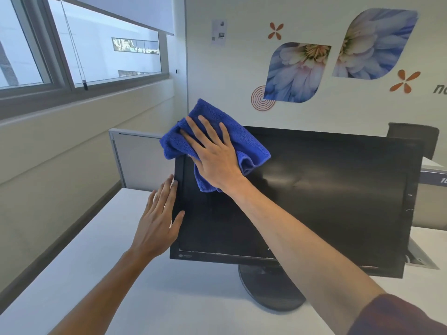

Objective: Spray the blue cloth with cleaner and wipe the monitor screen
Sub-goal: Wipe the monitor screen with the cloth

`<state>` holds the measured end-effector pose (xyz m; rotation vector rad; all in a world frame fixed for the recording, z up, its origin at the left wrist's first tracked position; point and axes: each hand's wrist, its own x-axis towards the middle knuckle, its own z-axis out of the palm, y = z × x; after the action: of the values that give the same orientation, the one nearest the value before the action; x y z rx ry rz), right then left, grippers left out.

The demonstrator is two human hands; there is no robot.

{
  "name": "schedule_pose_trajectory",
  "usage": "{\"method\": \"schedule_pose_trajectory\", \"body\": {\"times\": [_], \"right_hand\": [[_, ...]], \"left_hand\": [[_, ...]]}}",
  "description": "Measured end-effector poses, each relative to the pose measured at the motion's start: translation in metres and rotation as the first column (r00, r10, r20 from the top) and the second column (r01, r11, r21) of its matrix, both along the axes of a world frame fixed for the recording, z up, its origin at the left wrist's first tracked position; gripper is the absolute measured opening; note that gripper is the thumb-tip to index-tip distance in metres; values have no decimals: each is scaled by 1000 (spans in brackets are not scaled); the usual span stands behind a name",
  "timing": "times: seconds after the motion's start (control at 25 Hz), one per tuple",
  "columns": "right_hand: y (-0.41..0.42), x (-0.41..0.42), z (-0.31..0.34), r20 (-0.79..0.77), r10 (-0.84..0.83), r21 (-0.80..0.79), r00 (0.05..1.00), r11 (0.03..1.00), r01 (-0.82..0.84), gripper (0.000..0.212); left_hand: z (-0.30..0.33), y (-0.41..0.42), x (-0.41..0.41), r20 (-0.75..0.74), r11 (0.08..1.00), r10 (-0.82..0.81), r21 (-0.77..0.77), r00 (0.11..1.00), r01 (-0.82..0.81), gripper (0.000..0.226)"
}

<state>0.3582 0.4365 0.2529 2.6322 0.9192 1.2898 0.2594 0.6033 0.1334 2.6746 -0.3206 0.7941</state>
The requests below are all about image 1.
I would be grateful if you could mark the person's right hand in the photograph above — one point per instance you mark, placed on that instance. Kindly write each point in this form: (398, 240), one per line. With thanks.
(218, 163)

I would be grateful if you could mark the person's left hand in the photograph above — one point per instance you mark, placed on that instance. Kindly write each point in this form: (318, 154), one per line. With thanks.
(157, 226)

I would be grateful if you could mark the blue microfiber cloth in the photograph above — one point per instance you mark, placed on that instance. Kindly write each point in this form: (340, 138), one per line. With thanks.
(209, 111)

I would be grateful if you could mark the black acer monitor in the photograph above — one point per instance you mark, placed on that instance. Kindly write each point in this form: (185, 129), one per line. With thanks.
(331, 198)

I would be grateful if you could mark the person's left forearm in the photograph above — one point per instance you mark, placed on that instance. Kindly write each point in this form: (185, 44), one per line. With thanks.
(104, 300)

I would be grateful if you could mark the person's right forearm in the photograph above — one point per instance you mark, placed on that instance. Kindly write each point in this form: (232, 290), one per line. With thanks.
(307, 261)

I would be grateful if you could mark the grey side partition panel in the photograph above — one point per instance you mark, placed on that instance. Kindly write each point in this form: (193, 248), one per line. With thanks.
(143, 163)

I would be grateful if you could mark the blind pull wand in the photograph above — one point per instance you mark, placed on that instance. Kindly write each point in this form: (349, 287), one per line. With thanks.
(85, 85)

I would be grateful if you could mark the grey framed window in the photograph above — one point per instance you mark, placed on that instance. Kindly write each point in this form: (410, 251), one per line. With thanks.
(104, 48)

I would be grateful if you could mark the white roller blind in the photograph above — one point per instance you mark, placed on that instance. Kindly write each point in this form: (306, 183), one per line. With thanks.
(139, 13)

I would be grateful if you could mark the black mesh office chair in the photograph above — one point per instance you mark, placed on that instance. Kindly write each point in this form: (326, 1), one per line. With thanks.
(419, 132)

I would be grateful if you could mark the beige cubicle partition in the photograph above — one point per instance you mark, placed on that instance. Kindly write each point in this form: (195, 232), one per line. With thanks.
(429, 209)

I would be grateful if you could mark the blue number sign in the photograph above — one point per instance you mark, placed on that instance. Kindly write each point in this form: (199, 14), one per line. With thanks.
(436, 179)

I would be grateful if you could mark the blue flower wall decal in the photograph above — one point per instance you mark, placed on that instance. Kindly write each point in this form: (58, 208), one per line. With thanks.
(297, 73)

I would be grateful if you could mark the white paper wall notice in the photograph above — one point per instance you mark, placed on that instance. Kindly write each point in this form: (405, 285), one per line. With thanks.
(219, 31)

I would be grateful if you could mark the orange petal wall decal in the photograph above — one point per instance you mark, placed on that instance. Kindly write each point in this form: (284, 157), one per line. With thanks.
(276, 30)

